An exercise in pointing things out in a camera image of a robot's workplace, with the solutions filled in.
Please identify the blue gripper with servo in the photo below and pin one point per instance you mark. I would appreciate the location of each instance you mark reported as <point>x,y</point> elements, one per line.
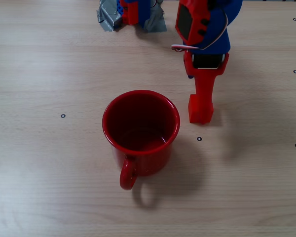
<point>207,61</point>

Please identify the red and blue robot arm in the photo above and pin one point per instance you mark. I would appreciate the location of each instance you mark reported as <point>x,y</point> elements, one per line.
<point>132,12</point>

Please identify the red enamel mug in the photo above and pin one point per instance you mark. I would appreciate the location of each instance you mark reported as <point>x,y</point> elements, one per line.
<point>148,163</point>

